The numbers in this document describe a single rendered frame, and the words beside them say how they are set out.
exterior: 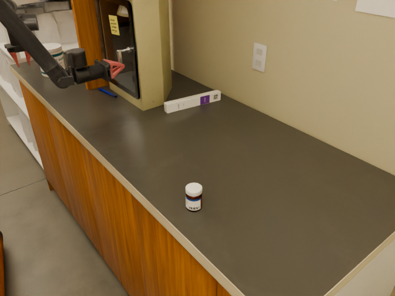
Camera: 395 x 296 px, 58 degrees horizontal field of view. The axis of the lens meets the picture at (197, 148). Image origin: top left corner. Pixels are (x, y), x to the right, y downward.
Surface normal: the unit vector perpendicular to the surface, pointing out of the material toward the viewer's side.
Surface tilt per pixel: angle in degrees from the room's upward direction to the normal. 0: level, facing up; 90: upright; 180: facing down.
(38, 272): 0
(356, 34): 90
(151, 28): 90
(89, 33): 90
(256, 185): 0
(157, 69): 90
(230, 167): 0
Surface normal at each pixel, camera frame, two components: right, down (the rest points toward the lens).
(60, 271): 0.00, -0.85
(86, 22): 0.62, 0.42
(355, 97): -0.79, 0.33
